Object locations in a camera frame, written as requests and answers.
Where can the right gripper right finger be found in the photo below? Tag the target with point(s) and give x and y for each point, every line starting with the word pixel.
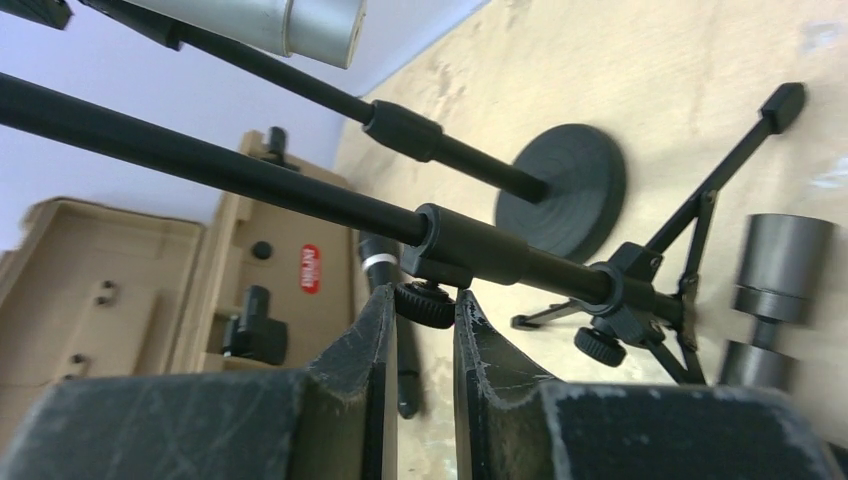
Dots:
pixel 515 420

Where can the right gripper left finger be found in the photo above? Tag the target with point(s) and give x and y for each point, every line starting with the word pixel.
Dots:
pixel 335 418

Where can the black tripod shock-mount stand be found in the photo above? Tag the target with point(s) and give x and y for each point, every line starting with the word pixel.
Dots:
pixel 642 296

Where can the cream condenser microphone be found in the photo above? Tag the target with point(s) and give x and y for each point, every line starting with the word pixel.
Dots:
pixel 777 283

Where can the tall black mic stand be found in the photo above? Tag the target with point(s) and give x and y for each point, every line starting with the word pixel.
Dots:
pixel 563 194

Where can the silver microphone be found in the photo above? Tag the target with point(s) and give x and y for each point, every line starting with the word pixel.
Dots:
pixel 323 30

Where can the tan plastic toolbox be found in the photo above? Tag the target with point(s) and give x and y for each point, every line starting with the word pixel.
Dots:
pixel 97 291

